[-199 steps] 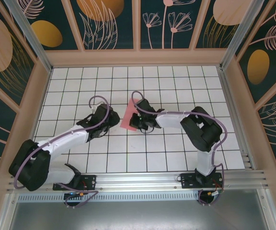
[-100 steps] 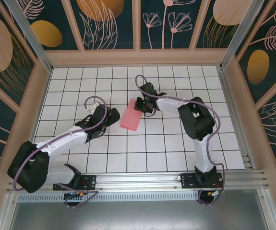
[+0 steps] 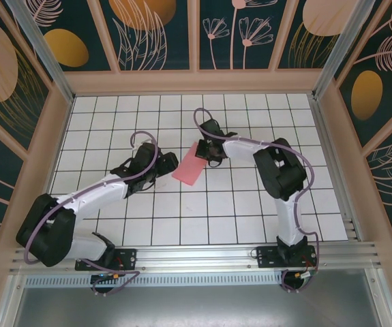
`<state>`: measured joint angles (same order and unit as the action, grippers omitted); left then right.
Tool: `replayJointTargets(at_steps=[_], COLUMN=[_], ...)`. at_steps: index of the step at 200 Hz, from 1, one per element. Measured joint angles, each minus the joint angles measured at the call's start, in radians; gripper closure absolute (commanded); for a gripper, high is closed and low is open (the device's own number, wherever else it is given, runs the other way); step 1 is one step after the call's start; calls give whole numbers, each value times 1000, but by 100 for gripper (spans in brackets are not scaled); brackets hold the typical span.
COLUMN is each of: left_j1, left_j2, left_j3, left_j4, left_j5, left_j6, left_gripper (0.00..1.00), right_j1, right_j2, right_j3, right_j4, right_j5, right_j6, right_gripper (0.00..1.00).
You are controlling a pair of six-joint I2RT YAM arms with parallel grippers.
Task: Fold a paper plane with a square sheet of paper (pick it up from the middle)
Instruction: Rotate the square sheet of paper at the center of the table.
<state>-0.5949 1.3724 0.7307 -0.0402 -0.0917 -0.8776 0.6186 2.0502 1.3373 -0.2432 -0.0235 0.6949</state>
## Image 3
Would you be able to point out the pink cloth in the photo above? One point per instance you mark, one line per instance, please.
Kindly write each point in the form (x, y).
(187, 170)

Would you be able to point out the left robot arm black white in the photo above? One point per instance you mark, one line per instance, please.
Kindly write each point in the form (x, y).
(90, 197)

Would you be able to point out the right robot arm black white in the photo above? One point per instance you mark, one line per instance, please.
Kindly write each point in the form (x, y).
(284, 170)

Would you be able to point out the grey metal sheet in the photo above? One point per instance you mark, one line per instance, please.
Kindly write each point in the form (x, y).
(195, 306)

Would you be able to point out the black controller board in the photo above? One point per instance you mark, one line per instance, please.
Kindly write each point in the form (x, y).
(105, 277)
(304, 274)

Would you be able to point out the aluminium mounting rail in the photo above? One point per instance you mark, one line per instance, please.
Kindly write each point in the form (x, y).
(195, 257)

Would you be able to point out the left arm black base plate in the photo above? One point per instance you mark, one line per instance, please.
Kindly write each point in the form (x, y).
(127, 255)

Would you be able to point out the aluminium side rail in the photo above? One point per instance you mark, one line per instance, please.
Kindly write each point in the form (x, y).
(324, 136)

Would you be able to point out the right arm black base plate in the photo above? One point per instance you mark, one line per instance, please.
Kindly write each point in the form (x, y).
(267, 260)

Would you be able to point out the aluminium frame post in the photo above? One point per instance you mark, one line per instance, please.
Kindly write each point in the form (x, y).
(341, 51)
(42, 51)

